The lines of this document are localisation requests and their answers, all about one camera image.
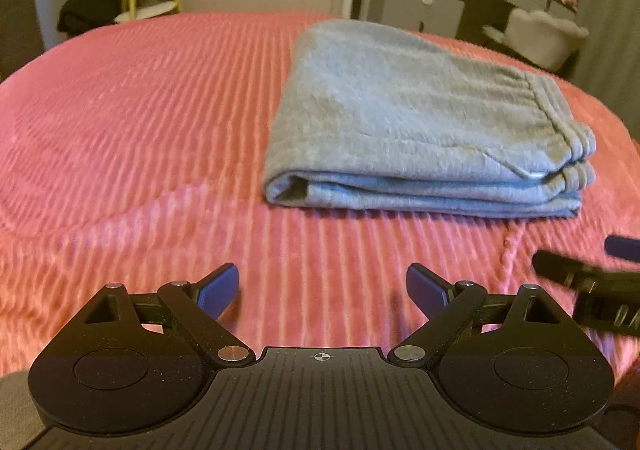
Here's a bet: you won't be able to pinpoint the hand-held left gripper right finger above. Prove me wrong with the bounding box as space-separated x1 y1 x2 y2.
392 262 562 369

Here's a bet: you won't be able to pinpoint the grey cabinet with black top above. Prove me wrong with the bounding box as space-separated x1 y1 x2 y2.
366 0 467 38

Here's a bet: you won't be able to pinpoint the black cloth bundle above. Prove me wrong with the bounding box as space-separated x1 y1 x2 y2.
56 0 123 36

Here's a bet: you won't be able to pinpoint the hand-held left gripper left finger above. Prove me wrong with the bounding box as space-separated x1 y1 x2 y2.
82 262 253 367

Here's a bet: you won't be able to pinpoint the person's grey clothing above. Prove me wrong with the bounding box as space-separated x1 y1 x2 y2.
0 370 37 450

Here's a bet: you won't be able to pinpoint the pink ribbed bedspread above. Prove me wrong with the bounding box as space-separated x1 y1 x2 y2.
0 12 640 383

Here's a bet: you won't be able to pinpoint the grey-blue sweat pants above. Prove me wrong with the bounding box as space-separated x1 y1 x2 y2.
264 19 598 220

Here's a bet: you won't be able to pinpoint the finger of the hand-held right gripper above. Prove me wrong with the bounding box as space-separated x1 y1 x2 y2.
532 250 610 289
604 235 640 261

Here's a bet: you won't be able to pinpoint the white fluffy chair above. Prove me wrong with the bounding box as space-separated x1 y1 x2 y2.
482 9 591 72

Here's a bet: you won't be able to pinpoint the dark grey curtain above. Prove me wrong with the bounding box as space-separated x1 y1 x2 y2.
0 0 45 82

